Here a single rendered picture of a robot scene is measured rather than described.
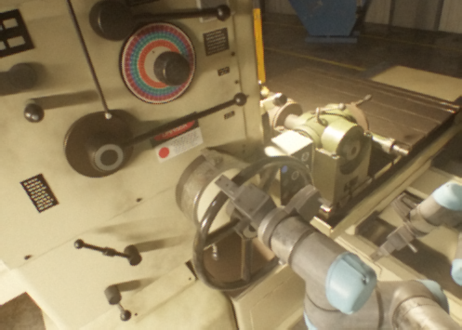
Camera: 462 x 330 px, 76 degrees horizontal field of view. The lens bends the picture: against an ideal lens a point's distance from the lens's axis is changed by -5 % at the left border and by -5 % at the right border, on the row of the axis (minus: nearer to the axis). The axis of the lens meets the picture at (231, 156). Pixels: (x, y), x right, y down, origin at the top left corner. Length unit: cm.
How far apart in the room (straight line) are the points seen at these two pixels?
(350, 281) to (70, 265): 66
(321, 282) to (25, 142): 57
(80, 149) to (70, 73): 15
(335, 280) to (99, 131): 52
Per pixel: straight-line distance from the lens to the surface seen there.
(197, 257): 68
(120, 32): 61
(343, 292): 46
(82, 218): 80
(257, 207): 50
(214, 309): 148
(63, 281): 90
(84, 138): 68
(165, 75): 63
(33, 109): 60
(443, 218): 95
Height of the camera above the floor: 187
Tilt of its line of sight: 34 degrees down
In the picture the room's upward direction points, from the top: 8 degrees counter-clockwise
